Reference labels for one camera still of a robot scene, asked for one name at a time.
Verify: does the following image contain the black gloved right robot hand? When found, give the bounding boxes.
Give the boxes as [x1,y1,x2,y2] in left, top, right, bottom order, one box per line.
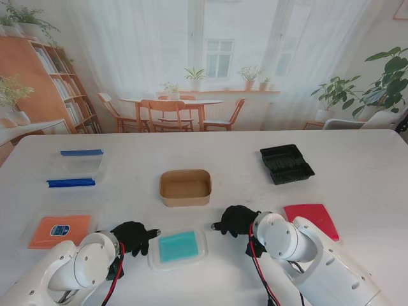
[210,205,262,238]

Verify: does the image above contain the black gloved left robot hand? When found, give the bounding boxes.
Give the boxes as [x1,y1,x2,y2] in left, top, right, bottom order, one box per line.
[110,221,161,258]

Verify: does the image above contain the clear lid with teal label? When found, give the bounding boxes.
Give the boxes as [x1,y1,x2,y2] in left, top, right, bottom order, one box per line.
[147,228,208,273]

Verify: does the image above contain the brown paper food container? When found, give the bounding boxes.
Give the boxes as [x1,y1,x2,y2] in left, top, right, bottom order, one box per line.
[159,168,213,208]

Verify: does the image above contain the red container lid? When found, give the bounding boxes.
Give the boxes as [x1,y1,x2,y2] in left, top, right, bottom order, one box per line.
[282,203,341,243]

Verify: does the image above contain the clear container with blue clips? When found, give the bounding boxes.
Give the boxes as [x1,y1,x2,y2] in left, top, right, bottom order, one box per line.
[46,149,108,190]

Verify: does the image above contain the clear lid with orange label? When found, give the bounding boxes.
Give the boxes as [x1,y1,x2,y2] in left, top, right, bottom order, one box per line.
[20,211,98,251]

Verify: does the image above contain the black plastic tray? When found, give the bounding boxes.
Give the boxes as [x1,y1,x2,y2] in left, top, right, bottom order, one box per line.
[259,143,316,186]

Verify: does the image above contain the printed room scene backdrop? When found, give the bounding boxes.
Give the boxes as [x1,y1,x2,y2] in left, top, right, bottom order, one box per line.
[0,0,408,168]

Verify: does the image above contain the black equipment piece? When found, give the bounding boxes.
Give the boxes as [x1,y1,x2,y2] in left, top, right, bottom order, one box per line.
[394,110,408,135]

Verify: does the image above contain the right arm red black cable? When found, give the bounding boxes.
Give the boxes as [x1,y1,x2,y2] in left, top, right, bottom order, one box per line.
[245,222,282,306]

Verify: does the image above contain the arm red black cable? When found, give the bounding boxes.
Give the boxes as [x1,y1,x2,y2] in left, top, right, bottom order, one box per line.
[101,241,128,306]
[245,222,282,306]

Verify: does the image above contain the left arm red black cable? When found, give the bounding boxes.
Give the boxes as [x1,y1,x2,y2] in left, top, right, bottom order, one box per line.
[101,241,128,306]

